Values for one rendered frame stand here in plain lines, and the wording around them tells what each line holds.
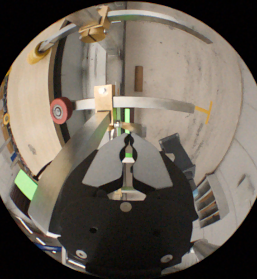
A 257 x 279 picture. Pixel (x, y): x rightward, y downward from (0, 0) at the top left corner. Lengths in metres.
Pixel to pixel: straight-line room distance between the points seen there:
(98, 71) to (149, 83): 0.72
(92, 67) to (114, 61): 0.15
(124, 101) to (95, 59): 0.37
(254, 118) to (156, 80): 2.39
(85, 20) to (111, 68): 0.31
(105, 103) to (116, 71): 0.20
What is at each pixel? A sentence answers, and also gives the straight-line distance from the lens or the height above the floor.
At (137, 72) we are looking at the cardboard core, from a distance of 1.05.
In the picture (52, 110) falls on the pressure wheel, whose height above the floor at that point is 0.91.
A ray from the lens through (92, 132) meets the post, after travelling 0.15.
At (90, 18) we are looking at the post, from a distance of 0.20.
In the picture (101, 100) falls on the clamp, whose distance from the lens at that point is 0.26.
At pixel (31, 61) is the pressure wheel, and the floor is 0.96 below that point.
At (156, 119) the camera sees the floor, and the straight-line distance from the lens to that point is 1.23.
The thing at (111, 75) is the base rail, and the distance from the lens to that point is 0.43.
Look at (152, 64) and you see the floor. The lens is 1.18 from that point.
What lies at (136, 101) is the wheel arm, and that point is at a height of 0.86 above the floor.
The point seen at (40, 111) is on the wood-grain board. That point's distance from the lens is 0.38.
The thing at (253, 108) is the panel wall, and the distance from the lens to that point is 2.73.
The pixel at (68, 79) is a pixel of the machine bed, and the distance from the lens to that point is 0.47.
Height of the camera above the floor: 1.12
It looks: 57 degrees down
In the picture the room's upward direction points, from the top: 176 degrees counter-clockwise
